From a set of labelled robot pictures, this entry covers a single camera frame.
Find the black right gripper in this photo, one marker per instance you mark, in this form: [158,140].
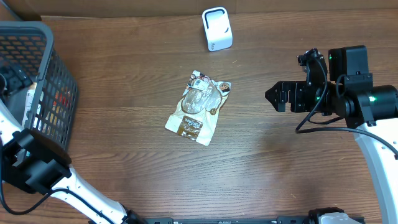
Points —
[296,88]

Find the beige Pantree snack pouch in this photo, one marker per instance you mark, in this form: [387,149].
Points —
[197,112]

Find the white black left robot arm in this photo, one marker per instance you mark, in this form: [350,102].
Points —
[33,162]

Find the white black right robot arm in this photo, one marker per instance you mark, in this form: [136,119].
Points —
[338,94]

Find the white black barcode scanner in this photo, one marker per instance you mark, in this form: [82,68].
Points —
[217,28]

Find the grey plastic shopping basket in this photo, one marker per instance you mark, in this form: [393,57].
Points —
[48,106]

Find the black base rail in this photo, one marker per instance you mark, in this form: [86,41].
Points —
[333,215]

